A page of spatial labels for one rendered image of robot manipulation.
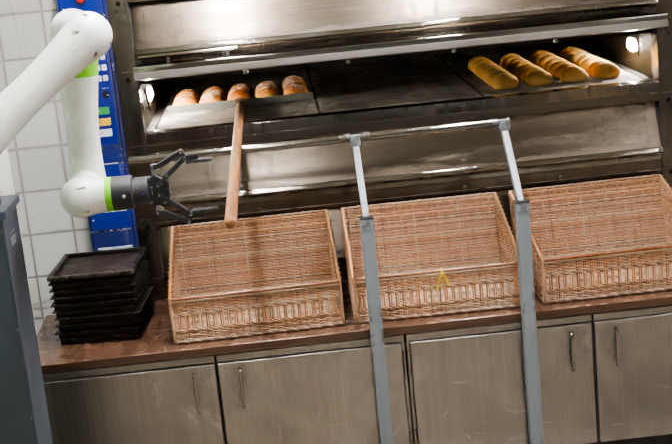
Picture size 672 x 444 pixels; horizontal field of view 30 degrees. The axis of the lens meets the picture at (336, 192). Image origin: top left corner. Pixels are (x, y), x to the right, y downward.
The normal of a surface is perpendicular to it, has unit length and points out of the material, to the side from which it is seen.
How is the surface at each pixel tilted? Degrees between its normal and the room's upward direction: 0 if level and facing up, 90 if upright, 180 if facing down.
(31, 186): 90
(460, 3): 70
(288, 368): 90
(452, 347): 91
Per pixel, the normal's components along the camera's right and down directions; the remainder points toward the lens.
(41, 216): 0.06, 0.22
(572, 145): 0.03, -0.12
